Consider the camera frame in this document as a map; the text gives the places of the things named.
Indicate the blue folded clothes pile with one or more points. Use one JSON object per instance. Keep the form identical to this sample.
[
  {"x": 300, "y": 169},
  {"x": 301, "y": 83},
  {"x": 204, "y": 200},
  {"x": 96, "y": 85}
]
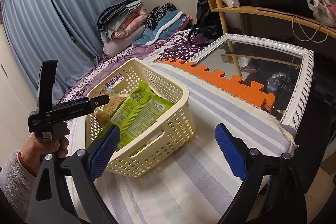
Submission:
[{"x": 162, "y": 22}]

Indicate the striped white blue blanket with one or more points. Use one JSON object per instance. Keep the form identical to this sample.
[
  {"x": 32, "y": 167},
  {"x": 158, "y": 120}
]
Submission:
[{"x": 194, "y": 184}]

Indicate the white wardrobe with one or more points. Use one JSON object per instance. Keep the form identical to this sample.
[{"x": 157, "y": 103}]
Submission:
[{"x": 17, "y": 102}]

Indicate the black plastic bag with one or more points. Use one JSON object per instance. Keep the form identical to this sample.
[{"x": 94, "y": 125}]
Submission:
[{"x": 208, "y": 23}]

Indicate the tan pastry snack bag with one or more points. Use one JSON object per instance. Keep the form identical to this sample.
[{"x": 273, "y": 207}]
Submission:
[{"x": 103, "y": 114}]

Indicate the orange foam puzzle mat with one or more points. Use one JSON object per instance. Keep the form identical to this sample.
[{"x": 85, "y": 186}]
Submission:
[{"x": 253, "y": 93}]

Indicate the person left hand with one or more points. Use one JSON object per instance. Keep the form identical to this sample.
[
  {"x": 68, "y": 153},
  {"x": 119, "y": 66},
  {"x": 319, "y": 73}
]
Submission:
[{"x": 31, "y": 154}]

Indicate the stack of folded quilts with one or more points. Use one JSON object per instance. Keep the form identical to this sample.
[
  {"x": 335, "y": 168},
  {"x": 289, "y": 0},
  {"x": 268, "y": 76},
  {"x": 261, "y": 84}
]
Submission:
[{"x": 120, "y": 25}]

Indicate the purple floral bed sheet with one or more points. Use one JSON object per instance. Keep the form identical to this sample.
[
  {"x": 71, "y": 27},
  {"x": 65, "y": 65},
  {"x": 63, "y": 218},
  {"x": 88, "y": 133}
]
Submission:
[{"x": 180, "y": 45}]

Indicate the white framed mirror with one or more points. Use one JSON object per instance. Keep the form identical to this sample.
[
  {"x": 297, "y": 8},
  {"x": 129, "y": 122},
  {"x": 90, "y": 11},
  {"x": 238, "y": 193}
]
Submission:
[{"x": 284, "y": 69}]

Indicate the grey fleece left sleeve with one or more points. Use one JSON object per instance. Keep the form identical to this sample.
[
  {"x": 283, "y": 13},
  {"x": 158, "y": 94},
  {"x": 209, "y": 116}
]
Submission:
[{"x": 17, "y": 185}]

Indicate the large green seaweed snack bag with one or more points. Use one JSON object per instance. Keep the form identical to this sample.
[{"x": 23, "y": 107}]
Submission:
[{"x": 138, "y": 112}]

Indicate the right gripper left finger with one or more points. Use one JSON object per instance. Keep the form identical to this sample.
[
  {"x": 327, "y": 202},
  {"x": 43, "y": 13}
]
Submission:
[{"x": 51, "y": 201}]

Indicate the blue grey curtain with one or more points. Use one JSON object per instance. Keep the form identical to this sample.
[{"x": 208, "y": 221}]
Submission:
[{"x": 61, "y": 30}]

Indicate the cream perforated plastic basket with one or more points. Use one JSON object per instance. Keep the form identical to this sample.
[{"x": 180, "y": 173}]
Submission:
[{"x": 171, "y": 130}]

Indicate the light blue snack bag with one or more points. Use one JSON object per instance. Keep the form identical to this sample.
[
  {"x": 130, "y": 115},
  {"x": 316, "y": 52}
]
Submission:
[{"x": 110, "y": 91}]

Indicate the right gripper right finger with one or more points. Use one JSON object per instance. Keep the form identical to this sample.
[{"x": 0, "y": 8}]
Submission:
[{"x": 284, "y": 199}]

